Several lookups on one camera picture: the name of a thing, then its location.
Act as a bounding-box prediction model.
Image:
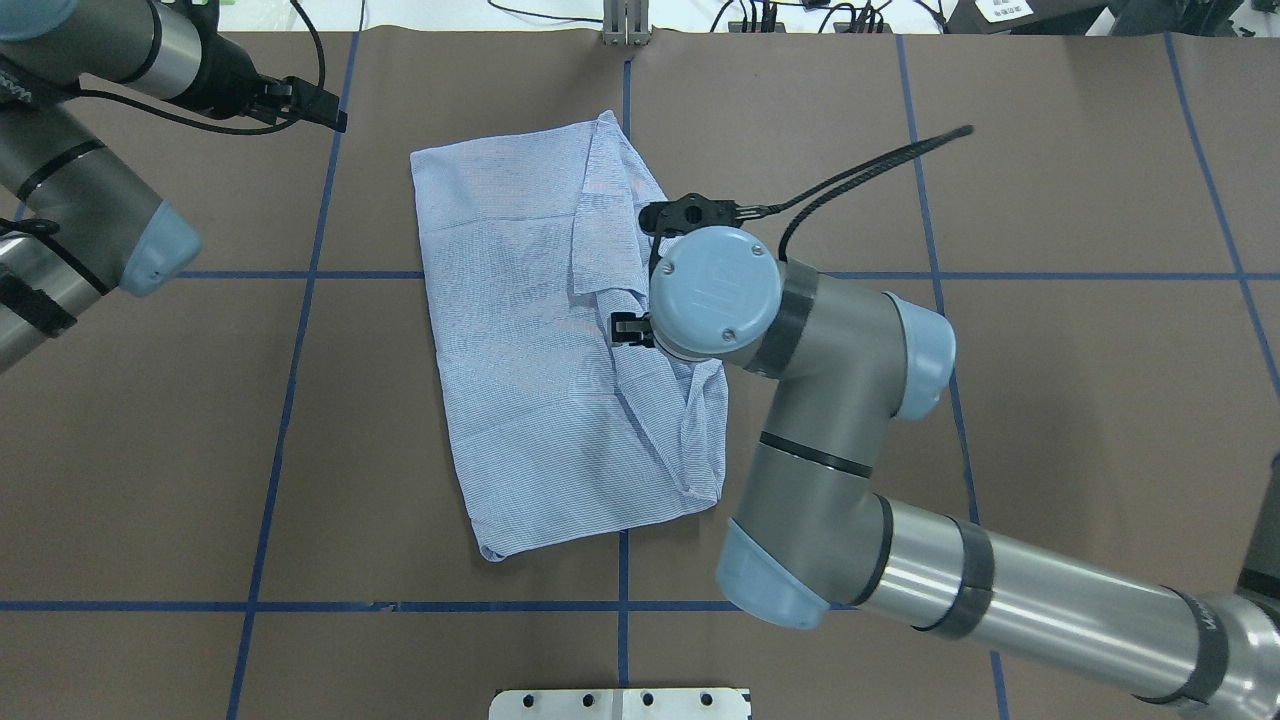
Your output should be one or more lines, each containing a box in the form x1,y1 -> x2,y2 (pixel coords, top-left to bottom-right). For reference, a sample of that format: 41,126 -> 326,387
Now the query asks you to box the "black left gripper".
195,35 -> 348,133

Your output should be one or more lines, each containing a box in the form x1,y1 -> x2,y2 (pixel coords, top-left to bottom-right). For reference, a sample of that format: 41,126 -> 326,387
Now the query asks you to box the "light blue striped shirt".
410,111 -> 730,562

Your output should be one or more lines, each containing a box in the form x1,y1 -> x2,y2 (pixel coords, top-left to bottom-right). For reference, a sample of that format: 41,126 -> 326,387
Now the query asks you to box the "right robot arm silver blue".
611,225 -> 1279,719

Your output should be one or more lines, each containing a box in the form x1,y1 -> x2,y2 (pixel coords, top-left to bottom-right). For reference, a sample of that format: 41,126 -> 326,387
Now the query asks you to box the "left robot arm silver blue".
1,1 -> 348,369

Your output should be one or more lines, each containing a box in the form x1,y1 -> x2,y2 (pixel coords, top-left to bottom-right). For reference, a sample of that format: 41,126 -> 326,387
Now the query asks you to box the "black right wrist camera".
637,193 -> 742,240

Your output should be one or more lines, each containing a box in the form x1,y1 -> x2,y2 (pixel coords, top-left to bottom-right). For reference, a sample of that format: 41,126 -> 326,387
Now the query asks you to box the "aluminium frame post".
600,0 -> 652,47

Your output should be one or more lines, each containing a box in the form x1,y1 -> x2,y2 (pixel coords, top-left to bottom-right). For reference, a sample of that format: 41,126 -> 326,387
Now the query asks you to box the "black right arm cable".
735,126 -> 977,263

